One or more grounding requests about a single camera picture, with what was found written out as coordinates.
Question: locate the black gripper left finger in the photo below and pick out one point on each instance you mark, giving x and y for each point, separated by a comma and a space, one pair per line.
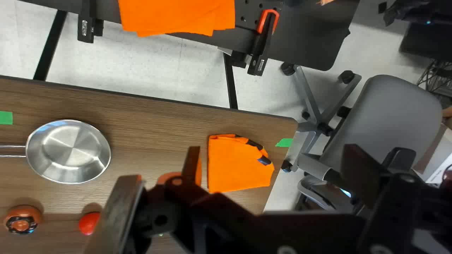
114, 217

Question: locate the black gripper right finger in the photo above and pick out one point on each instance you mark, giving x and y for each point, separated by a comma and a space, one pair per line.
371, 188

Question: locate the orange ball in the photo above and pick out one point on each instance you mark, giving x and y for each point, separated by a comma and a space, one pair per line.
87, 224

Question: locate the grey office chair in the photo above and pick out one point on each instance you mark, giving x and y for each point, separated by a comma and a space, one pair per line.
385, 114

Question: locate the small brown cup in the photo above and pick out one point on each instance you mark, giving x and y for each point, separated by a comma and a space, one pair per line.
22, 219

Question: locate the green tape piece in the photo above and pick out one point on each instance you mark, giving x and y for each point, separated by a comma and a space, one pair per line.
284, 142
5, 118

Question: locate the orange cloth with black patches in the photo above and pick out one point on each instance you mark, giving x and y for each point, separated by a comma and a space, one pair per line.
234, 164

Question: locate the black perforated base board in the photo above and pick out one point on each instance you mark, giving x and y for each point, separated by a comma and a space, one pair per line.
305, 33

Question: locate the plain orange cloth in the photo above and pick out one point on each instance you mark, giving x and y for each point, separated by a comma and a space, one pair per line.
176, 16

